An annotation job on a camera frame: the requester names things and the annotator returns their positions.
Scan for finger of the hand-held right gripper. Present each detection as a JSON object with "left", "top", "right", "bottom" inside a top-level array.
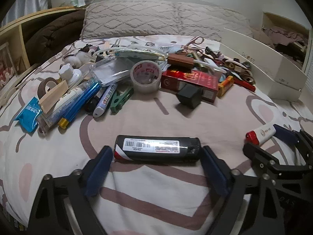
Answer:
[
  {"left": 273, "top": 124, "right": 313, "bottom": 168},
  {"left": 243, "top": 142, "right": 313, "bottom": 179}
]

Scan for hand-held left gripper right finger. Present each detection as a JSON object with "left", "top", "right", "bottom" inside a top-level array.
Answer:
[{"left": 201, "top": 146, "right": 286, "bottom": 235}]

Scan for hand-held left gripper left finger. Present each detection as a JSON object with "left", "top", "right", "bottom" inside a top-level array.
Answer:
[{"left": 28, "top": 146, "right": 113, "bottom": 235}]

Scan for white and red lighter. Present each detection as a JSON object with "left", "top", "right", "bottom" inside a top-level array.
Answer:
[{"left": 245, "top": 125, "right": 278, "bottom": 145}]

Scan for black lighter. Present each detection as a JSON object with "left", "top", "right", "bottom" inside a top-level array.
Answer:
[{"left": 114, "top": 135, "right": 202, "bottom": 162}]

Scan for white shoe box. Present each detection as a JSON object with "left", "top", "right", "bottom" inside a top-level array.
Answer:
[{"left": 219, "top": 28, "right": 308, "bottom": 102}]

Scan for shiny blue lighter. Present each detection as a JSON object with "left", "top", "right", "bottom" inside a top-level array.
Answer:
[{"left": 58, "top": 80, "right": 102, "bottom": 130}]

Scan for yellow printed lighter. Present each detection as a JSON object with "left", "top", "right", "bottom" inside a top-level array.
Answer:
[{"left": 218, "top": 75, "right": 235, "bottom": 97}]

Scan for clear tape roll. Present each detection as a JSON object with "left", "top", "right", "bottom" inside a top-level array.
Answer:
[{"left": 130, "top": 60, "right": 162, "bottom": 93}]

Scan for red pen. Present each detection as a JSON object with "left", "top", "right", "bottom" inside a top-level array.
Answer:
[{"left": 233, "top": 77, "right": 256, "bottom": 91}]

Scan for black marker pen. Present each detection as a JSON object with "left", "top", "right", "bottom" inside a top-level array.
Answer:
[{"left": 84, "top": 88, "right": 108, "bottom": 113}]

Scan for purple marker pen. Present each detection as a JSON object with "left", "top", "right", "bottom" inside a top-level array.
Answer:
[{"left": 92, "top": 83, "right": 118, "bottom": 118}]

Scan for green clip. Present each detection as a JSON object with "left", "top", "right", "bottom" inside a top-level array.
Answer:
[{"left": 110, "top": 87, "right": 134, "bottom": 114}]

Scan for white printed tube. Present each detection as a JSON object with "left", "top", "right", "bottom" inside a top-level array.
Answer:
[{"left": 37, "top": 86, "right": 86, "bottom": 136}]

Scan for small black box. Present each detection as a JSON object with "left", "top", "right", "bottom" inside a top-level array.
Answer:
[{"left": 176, "top": 83, "right": 204, "bottom": 109}]

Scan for pile of small trinkets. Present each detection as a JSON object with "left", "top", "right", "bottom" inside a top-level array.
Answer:
[{"left": 204, "top": 46, "right": 256, "bottom": 81}]

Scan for light wooden piece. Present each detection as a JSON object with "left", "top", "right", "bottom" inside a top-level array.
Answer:
[{"left": 39, "top": 80, "right": 69, "bottom": 114}]

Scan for blue packet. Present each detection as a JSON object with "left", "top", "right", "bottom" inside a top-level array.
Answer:
[{"left": 14, "top": 97, "right": 43, "bottom": 134}]

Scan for pile of clothes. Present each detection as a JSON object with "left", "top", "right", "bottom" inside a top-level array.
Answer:
[{"left": 263, "top": 26, "right": 309, "bottom": 61}]

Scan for beige fluffy cloth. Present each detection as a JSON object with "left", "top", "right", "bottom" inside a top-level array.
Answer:
[{"left": 252, "top": 28, "right": 275, "bottom": 49}]

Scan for red cigarette box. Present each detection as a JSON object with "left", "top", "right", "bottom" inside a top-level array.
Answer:
[{"left": 161, "top": 69, "right": 219, "bottom": 103}]

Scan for brown tape roll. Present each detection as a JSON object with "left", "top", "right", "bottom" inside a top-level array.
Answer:
[{"left": 38, "top": 77, "right": 59, "bottom": 98}]

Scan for clear plastic container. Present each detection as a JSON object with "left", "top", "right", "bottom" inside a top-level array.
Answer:
[{"left": 89, "top": 56, "right": 137, "bottom": 87}]

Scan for white charger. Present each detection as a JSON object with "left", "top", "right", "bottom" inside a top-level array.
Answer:
[{"left": 201, "top": 57, "right": 222, "bottom": 72}]

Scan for small white bottle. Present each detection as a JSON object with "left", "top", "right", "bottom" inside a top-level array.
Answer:
[{"left": 58, "top": 63, "right": 82, "bottom": 87}]

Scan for white plush toy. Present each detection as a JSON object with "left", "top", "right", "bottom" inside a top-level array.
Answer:
[{"left": 62, "top": 51, "right": 94, "bottom": 68}]

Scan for brown leather case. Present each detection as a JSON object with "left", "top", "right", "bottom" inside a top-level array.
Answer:
[{"left": 167, "top": 53, "right": 195, "bottom": 68}]

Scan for pink scissors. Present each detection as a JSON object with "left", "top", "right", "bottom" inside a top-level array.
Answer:
[{"left": 182, "top": 36, "right": 204, "bottom": 51}]

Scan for beige textured pillow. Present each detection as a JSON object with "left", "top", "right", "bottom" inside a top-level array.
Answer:
[
  {"left": 172, "top": 2, "right": 255, "bottom": 42},
  {"left": 79, "top": 0, "right": 181, "bottom": 41}
]

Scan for framed picture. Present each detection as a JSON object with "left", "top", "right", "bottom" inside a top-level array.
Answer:
[{"left": 0, "top": 42, "right": 15, "bottom": 89}]

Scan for wooden shelf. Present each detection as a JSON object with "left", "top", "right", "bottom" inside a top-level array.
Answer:
[{"left": 0, "top": 6, "right": 86, "bottom": 84}]

